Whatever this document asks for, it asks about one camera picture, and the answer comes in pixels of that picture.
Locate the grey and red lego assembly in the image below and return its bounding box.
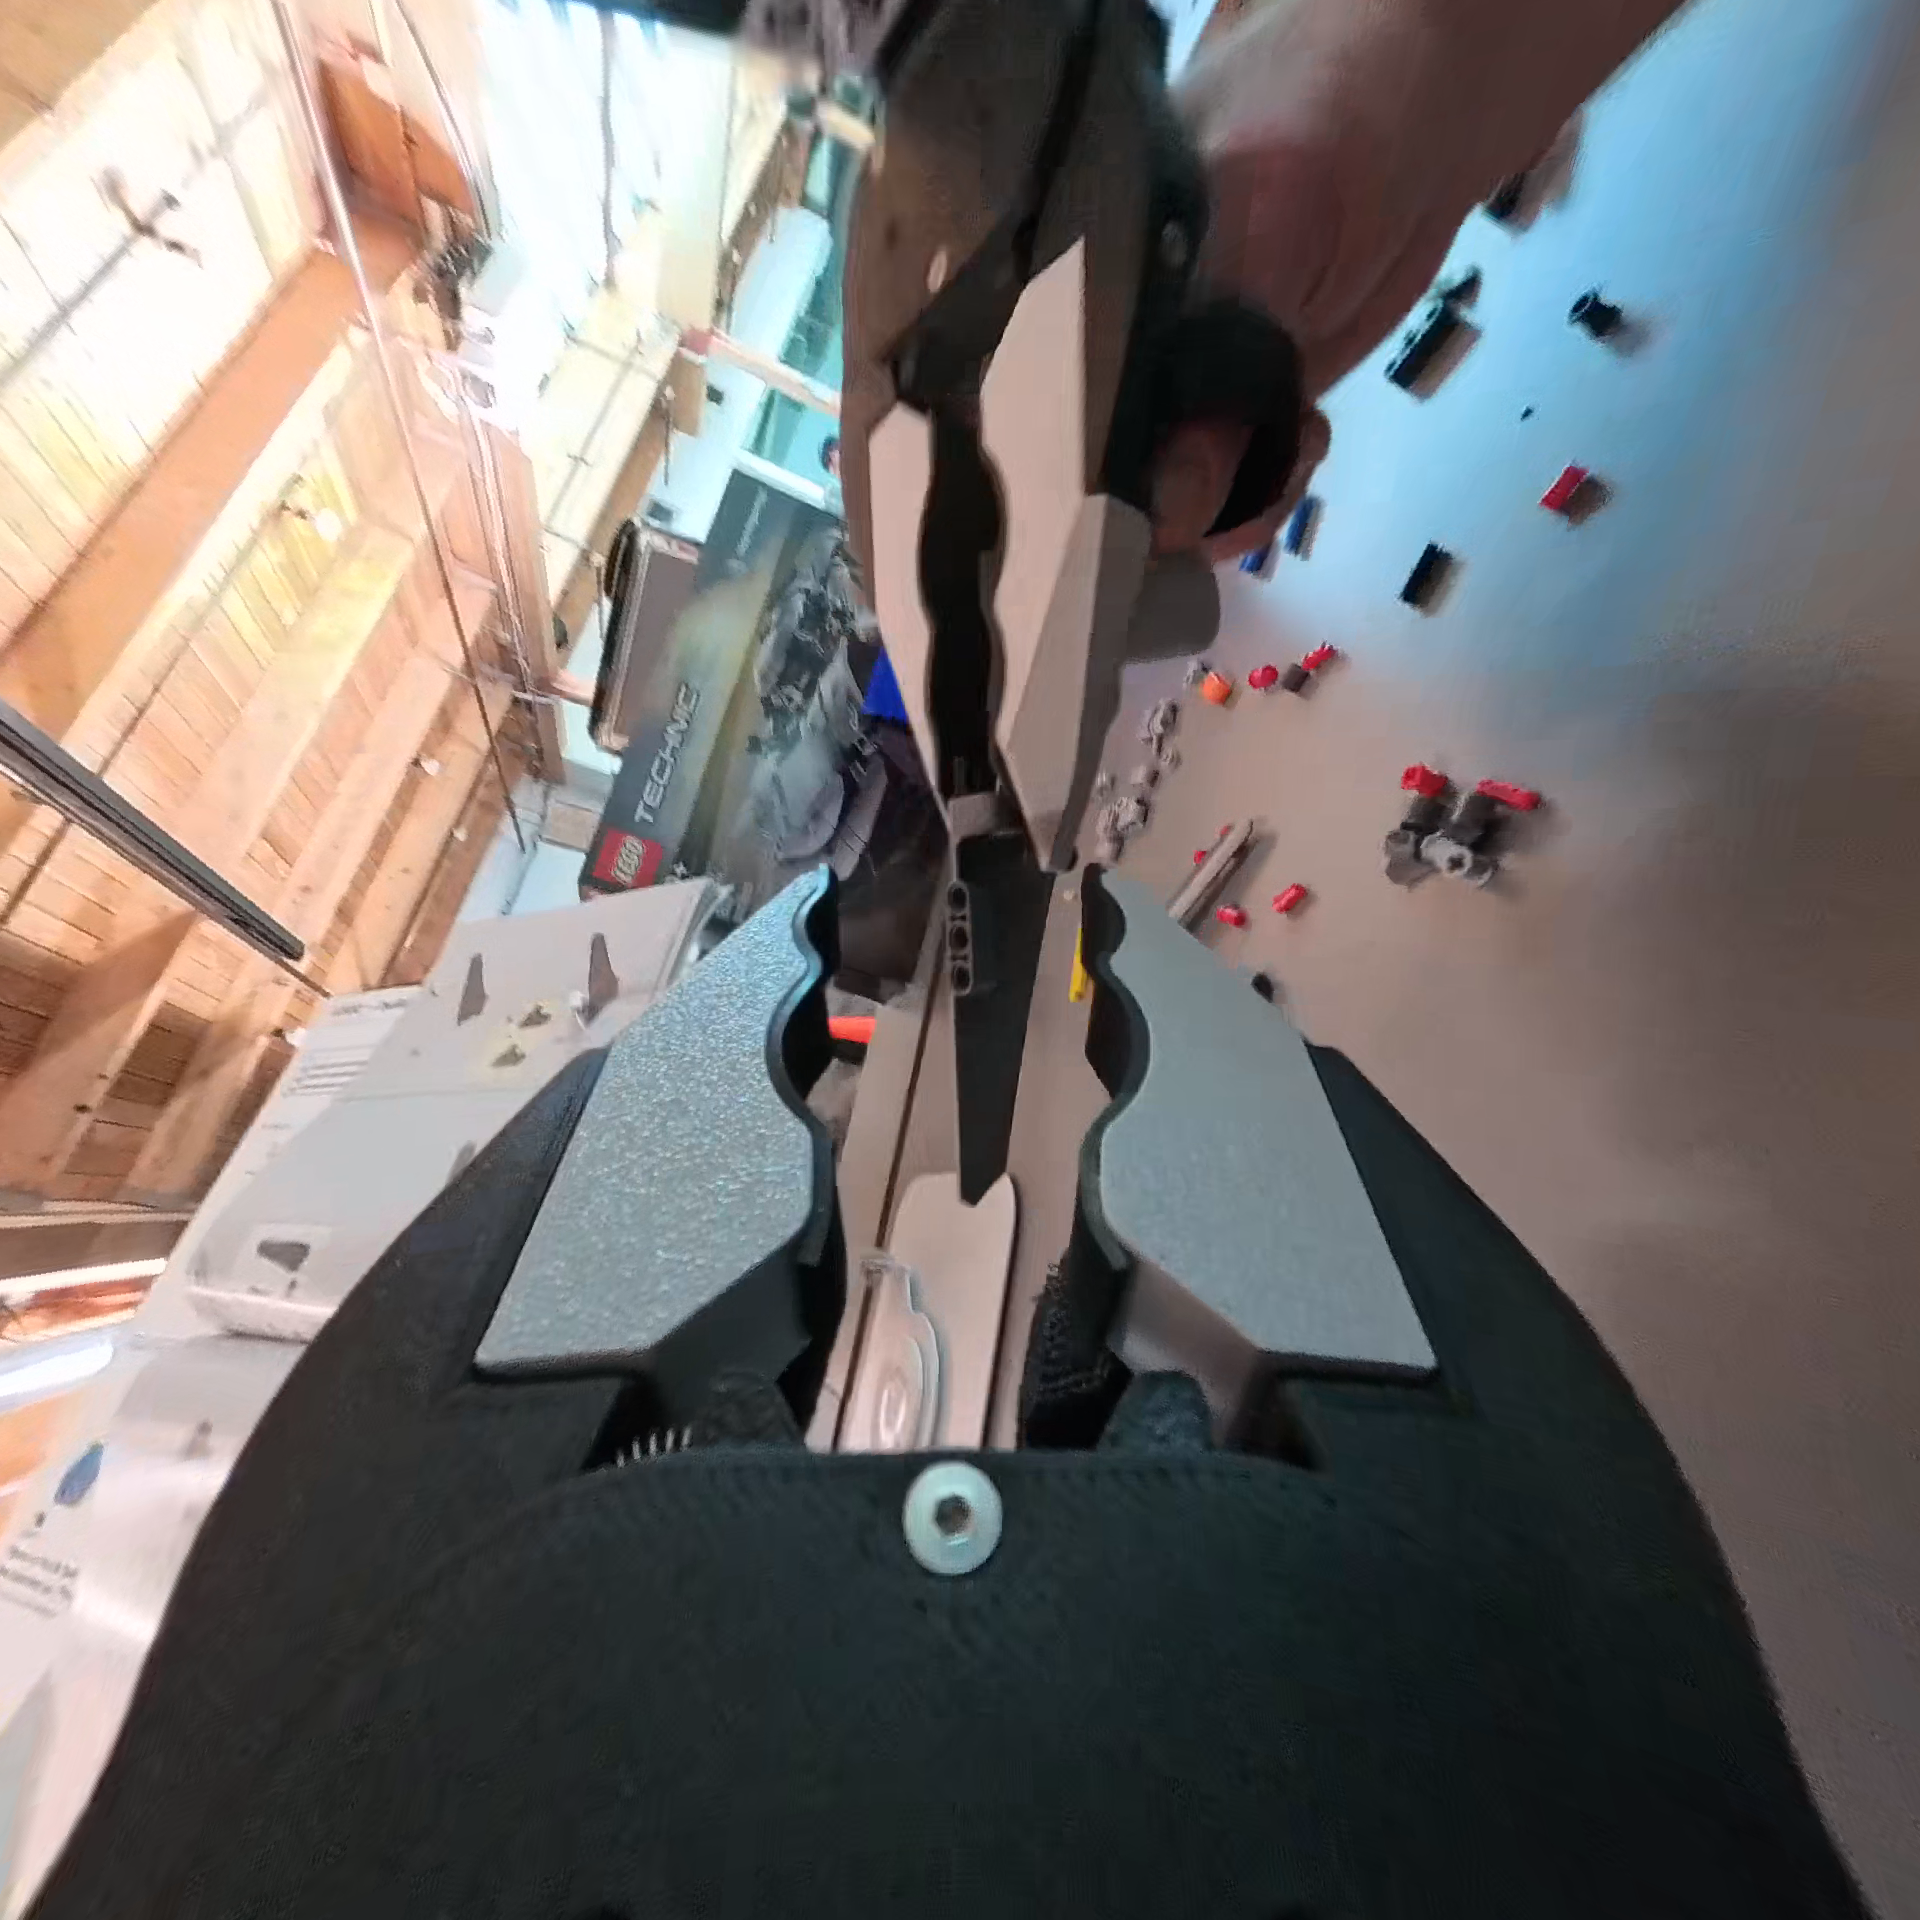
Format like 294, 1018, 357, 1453
1381, 762, 1546, 889

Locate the grey lego panel with holes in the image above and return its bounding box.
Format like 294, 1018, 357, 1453
1161, 816, 1256, 928

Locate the lego set box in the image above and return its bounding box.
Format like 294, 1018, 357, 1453
583, 463, 889, 905

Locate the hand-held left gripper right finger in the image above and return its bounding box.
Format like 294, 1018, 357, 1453
1077, 866, 1442, 1434

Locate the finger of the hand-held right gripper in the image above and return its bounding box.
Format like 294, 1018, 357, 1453
864, 401, 1007, 801
978, 238, 1161, 874

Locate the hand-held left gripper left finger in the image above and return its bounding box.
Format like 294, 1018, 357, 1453
472, 865, 840, 1375

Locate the black lego beam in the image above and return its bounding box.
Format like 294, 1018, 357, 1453
1384, 265, 1487, 395

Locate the lego instruction booklet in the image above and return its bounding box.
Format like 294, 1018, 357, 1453
0, 879, 736, 1863

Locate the dark grey lego wedge panel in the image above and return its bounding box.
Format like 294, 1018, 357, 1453
943, 791, 1056, 1205

